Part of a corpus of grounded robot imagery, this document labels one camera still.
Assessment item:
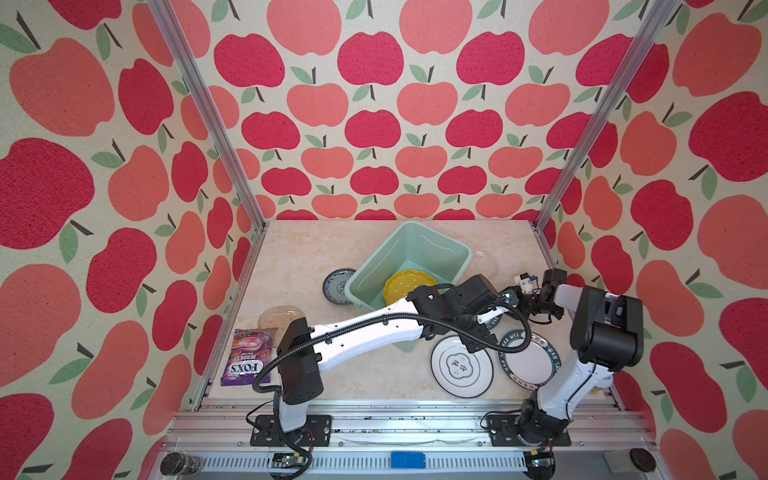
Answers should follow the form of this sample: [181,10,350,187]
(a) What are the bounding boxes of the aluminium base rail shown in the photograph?
[147,401,672,479]

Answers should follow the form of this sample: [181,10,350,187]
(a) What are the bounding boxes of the purple Fox's candy bag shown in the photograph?
[220,328,278,387]

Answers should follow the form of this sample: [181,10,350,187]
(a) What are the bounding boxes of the dark cylindrical can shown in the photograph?
[160,451,204,477]

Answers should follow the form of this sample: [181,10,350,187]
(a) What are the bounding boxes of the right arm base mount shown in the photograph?
[482,414,572,448]

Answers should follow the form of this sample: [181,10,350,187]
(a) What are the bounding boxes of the yellow polka dot plate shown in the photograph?
[382,269,437,305]

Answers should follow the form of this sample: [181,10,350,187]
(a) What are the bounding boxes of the blue block on rail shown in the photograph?
[390,451,427,470]

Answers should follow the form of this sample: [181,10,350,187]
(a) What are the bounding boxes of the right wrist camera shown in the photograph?
[514,272,540,295]

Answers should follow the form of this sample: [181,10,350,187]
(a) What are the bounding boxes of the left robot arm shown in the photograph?
[252,275,531,432]

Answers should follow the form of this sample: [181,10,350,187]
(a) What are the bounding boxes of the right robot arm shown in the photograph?
[516,269,644,446]

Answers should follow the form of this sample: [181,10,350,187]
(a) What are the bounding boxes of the small dark patterned plate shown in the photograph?
[322,268,356,306]

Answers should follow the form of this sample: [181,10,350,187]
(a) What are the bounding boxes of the aluminium frame post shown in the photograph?
[148,0,267,234]
[532,0,681,235]

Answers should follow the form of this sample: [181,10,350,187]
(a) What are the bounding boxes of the grey box black knob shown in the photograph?
[603,448,657,474]

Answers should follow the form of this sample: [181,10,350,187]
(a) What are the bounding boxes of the clear glass plate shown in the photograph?
[466,251,500,282]

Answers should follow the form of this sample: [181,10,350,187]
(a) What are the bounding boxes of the mint green plastic bin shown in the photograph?
[344,219,474,354]

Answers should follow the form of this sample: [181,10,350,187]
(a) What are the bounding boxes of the left aluminium frame post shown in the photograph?
[148,0,267,234]

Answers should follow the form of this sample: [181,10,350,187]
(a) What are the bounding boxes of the white plate dark lettered rim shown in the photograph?
[478,307,506,330]

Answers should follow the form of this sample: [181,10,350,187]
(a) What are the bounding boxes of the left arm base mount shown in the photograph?
[250,415,333,449]

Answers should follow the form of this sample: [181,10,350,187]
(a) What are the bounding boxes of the white plate green clover emblem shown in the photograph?
[430,336,494,399]

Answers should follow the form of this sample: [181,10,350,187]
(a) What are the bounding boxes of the right aluminium frame post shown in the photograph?
[532,0,681,235]

